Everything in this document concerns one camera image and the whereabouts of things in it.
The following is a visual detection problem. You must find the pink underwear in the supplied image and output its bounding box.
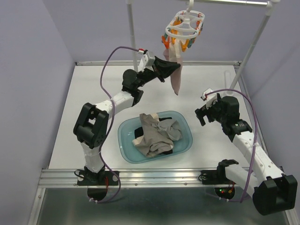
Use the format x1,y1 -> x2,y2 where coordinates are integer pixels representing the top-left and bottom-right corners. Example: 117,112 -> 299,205
163,39 -> 183,95

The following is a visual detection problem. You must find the black underwear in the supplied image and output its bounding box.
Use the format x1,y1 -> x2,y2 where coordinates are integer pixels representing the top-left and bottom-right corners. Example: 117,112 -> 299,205
134,117 -> 173,155

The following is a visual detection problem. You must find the dark grey underwear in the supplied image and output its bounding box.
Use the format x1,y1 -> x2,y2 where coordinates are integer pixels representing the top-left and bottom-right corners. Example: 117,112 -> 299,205
151,119 -> 182,141

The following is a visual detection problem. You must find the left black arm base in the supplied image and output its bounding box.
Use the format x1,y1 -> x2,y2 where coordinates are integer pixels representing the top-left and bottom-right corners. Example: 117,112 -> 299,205
74,168 -> 120,203

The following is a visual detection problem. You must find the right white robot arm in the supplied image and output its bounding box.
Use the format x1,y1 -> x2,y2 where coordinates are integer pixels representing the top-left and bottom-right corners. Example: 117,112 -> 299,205
195,93 -> 298,216

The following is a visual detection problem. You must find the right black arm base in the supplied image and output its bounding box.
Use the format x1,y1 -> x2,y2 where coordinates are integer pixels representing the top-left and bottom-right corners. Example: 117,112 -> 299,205
198,169 -> 237,202

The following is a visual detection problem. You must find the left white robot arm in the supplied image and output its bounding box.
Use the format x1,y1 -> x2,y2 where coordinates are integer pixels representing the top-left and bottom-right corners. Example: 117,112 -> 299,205
73,57 -> 180,173

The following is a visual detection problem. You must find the white clip hanger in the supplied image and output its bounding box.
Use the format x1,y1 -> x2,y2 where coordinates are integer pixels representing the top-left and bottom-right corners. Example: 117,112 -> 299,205
161,0 -> 205,52

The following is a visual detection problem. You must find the teal plastic basin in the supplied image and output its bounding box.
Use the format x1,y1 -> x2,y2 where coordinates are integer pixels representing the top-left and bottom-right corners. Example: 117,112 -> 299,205
118,111 -> 193,164

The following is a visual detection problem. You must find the white drying rack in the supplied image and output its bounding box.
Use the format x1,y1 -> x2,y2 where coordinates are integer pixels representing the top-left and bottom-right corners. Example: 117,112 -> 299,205
126,0 -> 280,89

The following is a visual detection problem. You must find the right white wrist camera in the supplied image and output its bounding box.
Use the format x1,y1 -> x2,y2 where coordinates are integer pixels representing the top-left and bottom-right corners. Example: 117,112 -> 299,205
201,88 -> 218,102

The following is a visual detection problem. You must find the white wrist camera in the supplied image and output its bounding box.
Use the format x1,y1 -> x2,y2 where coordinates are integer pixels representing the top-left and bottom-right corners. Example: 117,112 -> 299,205
201,88 -> 218,102
138,48 -> 155,72

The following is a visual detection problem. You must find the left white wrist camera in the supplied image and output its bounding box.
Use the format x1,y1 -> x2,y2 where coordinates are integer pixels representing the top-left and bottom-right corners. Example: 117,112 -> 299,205
138,48 -> 155,72

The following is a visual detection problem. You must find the aluminium mounting rail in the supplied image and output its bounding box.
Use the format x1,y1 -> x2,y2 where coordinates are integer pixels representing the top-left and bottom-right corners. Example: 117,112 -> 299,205
38,168 -> 204,188

